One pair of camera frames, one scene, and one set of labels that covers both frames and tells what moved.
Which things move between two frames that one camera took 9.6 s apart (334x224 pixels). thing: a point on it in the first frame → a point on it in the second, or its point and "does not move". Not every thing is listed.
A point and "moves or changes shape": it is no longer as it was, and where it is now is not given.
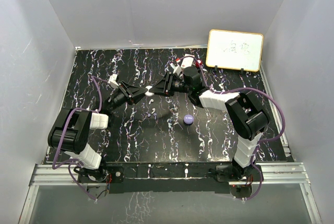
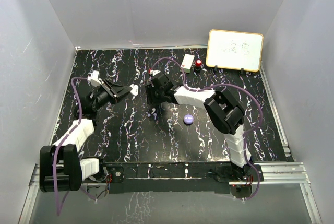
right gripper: x=159 y=88 → x=152 y=99
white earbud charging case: x=148 y=93 moves or changes shape
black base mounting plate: x=170 y=178 does not move
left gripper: x=136 y=93 → x=116 y=92
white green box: x=187 y=61 does not move
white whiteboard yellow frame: x=235 y=50 does not move
